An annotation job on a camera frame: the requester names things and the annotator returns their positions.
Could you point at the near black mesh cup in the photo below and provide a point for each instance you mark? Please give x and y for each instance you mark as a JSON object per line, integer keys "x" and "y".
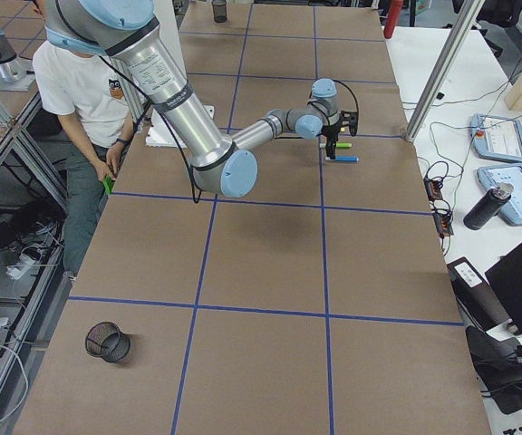
{"x": 107, "y": 341}

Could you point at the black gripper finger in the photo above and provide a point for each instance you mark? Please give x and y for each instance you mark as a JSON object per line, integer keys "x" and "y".
{"x": 331, "y": 151}

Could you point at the near teach pendant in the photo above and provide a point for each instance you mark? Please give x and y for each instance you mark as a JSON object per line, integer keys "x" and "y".
{"x": 490, "y": 176}

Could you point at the person in white shirt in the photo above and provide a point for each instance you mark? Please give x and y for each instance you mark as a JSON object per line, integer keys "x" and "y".
{"x": 86, "y": 96}

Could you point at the black water bottle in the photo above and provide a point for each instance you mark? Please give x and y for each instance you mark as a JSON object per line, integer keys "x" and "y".
{"x": 488, "y": 206}

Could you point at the green marker pen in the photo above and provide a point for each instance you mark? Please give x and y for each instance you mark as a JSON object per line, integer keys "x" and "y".
{"x": 342, "y": 145}

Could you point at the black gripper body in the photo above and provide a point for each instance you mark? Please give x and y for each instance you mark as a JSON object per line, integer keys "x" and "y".
{"x": 332, "y": 134}

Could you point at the teach pendant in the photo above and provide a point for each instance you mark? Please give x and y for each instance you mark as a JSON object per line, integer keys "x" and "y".
{"x": 490, "y": 176}
{"x": 496, "y": 138}

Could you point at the far teach pendant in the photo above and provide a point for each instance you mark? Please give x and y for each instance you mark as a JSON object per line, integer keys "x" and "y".
{"x": 496, "y": 138}

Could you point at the red fire extinguisher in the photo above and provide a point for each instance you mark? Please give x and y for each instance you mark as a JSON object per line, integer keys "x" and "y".
{"x": 392, "y": 18}

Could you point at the blue marker pen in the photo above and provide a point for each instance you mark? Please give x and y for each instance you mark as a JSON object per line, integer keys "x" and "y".
{"x": 343, "y": 159}

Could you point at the black mesh cup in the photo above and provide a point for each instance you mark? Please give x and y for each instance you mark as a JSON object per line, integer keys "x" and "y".
{"x": 107, "y": 341}
{"x": 219, "y": 9}

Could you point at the aluminium frame post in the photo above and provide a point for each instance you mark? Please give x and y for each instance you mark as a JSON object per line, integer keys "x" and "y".
{"x": 456, "y": 38}

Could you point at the orange black usb hub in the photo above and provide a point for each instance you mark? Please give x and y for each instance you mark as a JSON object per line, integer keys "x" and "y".
{"x": 440, "y": 208}

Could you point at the far black mesh cup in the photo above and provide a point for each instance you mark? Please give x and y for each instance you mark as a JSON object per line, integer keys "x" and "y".
{"x": 219, "y": 9}

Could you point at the white power strip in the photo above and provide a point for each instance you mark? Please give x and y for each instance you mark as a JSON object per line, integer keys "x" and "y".
{"x": 22, "y": 266}

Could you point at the white camera stand column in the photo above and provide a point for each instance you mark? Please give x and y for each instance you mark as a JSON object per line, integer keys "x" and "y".
{"x": 178, "y": 115}

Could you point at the green handheld object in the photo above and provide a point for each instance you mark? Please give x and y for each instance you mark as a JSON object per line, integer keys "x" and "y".
{"x": 108, "y": 180}

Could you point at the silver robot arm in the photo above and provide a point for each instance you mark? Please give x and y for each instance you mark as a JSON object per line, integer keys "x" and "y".
{"x": 130, "y": 32}

